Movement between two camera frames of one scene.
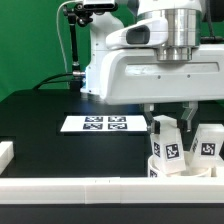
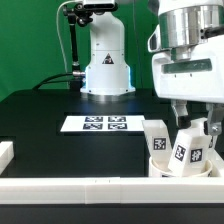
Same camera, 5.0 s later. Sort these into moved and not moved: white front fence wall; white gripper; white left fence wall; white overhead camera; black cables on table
Moved: white gripper
Not moved: white left fence wall; black cables on table; white overhead camera; white front fence wall
